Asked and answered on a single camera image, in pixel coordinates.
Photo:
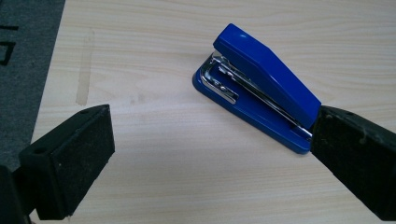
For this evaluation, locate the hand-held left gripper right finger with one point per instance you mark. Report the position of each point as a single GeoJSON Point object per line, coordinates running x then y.
{"type": "Point", "coordinates": [358, 155]}

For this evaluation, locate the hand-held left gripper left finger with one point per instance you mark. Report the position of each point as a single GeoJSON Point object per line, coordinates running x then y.
{"type": "Point", "coordinates": [71, 155]}

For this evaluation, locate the blue stapler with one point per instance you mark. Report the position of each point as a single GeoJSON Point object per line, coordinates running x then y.
{"type": "Point", "coordinates": [264, 71]}

